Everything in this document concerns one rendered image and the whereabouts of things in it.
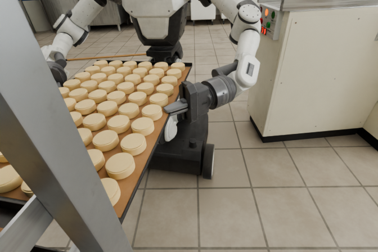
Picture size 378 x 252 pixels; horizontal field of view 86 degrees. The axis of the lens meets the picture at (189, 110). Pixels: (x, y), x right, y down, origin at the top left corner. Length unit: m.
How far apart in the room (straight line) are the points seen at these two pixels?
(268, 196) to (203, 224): 0.38
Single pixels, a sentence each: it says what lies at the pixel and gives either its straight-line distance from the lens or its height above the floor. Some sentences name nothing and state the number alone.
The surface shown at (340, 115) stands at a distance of 1.61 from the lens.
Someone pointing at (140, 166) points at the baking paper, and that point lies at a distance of 0.41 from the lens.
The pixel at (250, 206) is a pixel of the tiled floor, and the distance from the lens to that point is 1.20.
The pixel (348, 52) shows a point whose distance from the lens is 1.37.
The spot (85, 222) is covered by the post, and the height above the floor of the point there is 0.86.
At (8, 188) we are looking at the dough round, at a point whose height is 0.72.
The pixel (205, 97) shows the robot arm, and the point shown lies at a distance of 0.55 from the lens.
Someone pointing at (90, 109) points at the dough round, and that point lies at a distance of 0.59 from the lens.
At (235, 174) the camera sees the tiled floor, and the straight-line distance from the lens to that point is 1.30.
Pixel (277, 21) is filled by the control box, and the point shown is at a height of 0.79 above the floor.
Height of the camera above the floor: 1.01
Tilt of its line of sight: 35 degrees down
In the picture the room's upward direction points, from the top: 3 degrees counter-clockwise
